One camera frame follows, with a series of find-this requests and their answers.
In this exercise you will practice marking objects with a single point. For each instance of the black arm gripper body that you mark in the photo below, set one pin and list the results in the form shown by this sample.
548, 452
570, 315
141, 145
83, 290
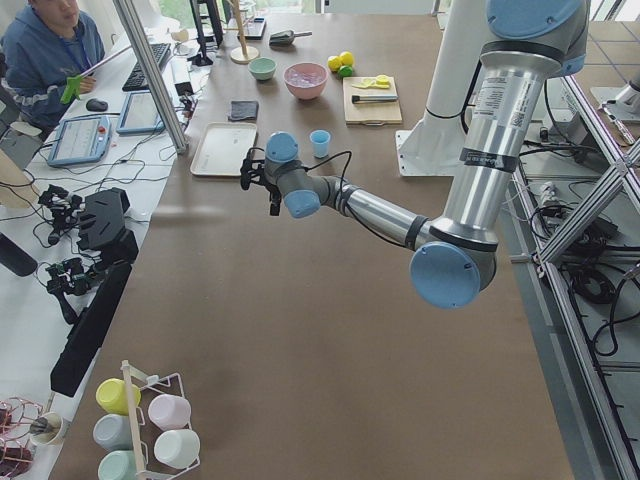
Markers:
273, 192

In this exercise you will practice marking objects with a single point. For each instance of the wooden cup tree stand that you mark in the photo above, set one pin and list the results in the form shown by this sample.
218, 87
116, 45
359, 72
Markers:
243, 54

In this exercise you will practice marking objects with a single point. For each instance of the lemon slice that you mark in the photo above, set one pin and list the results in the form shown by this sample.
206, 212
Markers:
382, 80

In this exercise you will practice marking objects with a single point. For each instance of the green lime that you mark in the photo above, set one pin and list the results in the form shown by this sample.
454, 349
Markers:
345, 71

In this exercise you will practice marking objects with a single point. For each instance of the pink bowl of ice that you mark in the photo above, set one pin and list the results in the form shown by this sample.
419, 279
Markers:
306, 80

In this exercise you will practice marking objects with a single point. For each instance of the beige rabbit tray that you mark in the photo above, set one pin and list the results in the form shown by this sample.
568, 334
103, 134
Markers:
222, 149

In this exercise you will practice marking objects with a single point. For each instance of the mint cup in rack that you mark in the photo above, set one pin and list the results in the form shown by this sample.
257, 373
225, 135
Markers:
118, 465

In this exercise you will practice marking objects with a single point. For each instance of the bamboo cutting board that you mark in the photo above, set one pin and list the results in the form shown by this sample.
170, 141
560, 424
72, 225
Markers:
370, 114

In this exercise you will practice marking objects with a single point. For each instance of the person in blue hoodie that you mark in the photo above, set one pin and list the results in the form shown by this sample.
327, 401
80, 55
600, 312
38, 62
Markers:
47, 43

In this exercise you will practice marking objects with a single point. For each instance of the grey folded cloth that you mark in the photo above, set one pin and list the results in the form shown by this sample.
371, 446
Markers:
243, 110

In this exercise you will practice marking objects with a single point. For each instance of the white cup in rack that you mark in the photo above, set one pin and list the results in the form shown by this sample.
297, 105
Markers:
177, 448

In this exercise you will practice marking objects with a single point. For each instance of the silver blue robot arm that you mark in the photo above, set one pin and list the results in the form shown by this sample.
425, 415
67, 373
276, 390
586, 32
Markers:
493, 62

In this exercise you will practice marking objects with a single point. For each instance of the grey cup in rack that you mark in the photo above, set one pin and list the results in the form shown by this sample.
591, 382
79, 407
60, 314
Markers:
112, 432

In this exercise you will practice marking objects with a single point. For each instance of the yellow cup in rack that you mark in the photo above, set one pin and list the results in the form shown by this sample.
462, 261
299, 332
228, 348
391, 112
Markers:
111, 396

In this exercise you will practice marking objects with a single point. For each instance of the light blue plastic cup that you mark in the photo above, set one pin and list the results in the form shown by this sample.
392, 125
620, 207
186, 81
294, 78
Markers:
320, 140

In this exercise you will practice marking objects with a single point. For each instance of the aluminium frame post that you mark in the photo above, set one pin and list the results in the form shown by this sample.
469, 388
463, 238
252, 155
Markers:
135, 32

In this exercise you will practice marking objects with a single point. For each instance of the green ceramic bowl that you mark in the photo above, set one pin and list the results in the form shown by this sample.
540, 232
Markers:
262, 68

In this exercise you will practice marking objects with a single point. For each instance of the pink cup in rack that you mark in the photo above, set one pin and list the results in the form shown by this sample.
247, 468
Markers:
169, 412

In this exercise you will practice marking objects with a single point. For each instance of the white wire cup rack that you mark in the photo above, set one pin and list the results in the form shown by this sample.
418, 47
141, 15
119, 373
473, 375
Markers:
140, 389

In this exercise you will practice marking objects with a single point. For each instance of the blue teach pendant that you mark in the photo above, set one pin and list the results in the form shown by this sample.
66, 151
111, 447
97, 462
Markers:
80, 140
139, 115

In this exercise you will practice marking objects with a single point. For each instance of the white camera post base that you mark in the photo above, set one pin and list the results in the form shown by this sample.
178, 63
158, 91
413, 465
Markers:
433, 146

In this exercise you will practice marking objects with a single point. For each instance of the yellow lemon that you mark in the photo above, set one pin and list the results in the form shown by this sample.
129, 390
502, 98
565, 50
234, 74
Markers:
346, 58
334, 63

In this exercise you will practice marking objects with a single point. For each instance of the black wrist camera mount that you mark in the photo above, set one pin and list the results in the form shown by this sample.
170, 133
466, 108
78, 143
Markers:
252, 169

